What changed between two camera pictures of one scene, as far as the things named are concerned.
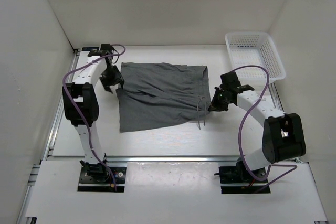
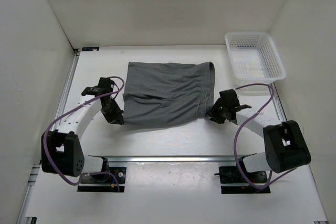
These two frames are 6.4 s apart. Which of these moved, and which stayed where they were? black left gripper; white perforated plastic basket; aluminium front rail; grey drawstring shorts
Moved: black left gripper; grey drawstring shorts
Stayed: white perforated plastic basket; aluminium front rail
